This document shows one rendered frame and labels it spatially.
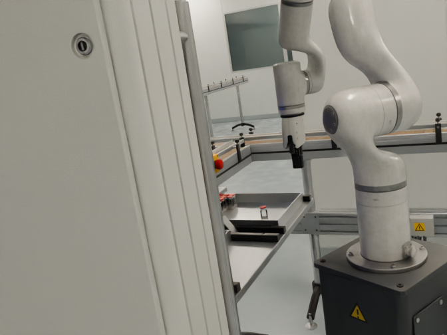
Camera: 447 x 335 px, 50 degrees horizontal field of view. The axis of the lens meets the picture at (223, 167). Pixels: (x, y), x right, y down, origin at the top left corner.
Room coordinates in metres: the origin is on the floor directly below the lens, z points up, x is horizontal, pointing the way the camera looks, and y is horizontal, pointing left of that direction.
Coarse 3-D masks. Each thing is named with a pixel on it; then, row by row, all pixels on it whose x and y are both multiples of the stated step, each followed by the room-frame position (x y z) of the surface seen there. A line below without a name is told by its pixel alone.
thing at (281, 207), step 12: (300, 192) 1.55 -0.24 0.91; (240, 204) 1.62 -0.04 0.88; (252, 204) 1.60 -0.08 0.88; (264, 204) 1.58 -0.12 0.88; (276, 204) 1.56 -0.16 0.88; (288, 204) 1.54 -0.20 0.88; (300, 204) 1.51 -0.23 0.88; (228, 216) 1.51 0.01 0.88; (240, 216) 1.50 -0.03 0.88; (252, 216) 1.48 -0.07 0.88; (276, 216) 1.44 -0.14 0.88; (288, 216) 1.40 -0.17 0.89
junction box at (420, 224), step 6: (414, 216) 2.10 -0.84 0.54; (420, 216) 2.09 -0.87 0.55; (426, 216) 2.08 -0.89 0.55; (432, 216) 2.07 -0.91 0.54; (414, 222) 2.08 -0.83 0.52; (420, 222) 2.06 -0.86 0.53; (426, 222) 2.05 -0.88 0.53; (432, 222) 2.04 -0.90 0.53; (414, 228) 2.08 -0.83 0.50; (420, 228) 2.06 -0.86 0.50; (426, 228) 2.05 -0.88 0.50; (432, 228) 2.04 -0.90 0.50; (414, 234) 2.08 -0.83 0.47; (420, 234) 2.07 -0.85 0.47; (426, 234) 2.05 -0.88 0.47; (432, 234) 2.04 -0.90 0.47
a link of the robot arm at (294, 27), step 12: (288, 12) 1.36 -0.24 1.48; (300, 12) 1.35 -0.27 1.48; (288, 24) 1.38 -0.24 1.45; (300, 24) 1.37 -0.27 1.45; (288, 36) 1.39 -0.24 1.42; (300, 36) 1.38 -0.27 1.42; (288, 48) 1.41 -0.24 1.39; (300, 48) 1.40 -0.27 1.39; (312, 48) 1.42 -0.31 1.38; (312, 60) 1.47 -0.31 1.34; (324, 60) 1.45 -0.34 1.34; (312, 72) 1.49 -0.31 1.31; (324, 72) 1.47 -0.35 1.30; (312, 84) 1.48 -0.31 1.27
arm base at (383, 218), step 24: (360, 192) 1.07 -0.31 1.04; (384, 192) 1.04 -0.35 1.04; (360, 216) 1.08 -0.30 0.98; (384, 216) 1.04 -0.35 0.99; (408, 216) 1.06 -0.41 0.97; (360, 240) 1.10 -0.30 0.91; (384, 240) 1.04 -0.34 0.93; (408, 240) 1.05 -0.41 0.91; (360, 264) 1.05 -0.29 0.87; (384, 264) 1.03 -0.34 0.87; (408, 264) 1.02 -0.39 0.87
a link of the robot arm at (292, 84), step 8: (280, 64) 1.46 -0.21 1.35; (288, 64) 1.45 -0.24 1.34; (296, 64) 1.46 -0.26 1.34; (280, 72) 1.46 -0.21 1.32; (288, 72) 1.45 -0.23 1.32; (296, 72) 1.46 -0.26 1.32; (304, 72) 1.49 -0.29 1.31; (280, 80) 1.46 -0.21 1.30; (288, 80) 1.45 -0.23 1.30; (296, 80) 1.46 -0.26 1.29; (304, 80) 1.47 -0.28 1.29; (280, 88) 1.47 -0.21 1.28; (288, 88) 1.45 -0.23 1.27; (296, 88) 1.45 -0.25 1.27; (304, 88) 1.47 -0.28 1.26; (280, 96) 1.47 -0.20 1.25; (288, 96) 1.45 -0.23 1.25; (296, 96) 1.45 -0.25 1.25; (280, 104) 1.47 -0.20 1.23; (288, 104) 1.45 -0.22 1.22; (296, 104) 1.45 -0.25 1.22
